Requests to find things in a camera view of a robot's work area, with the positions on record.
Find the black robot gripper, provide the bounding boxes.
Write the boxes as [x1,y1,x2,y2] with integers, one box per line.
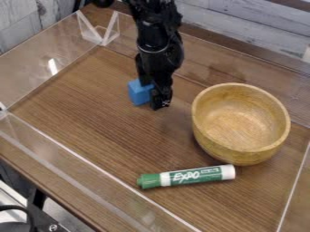
[135,42,185,111]

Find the blue foam block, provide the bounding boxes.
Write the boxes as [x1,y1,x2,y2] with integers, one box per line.
[127,79,154,106]

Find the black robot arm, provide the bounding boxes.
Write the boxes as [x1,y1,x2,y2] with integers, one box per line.
[121,0,185,111]

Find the brown wooden bowl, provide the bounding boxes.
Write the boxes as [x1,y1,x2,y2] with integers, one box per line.
[192,82,292,166]

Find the green Expo marker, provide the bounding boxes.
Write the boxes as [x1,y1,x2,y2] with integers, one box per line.
[137,164,237,189]

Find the clear acrylic tray wall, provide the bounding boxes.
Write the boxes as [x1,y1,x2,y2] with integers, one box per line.
[0,7,310,232]

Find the black metal bracket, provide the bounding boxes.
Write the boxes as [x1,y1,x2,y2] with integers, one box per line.
[29,189,71,232]

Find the black cable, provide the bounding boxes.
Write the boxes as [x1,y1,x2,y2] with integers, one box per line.
[0,204,43,232]

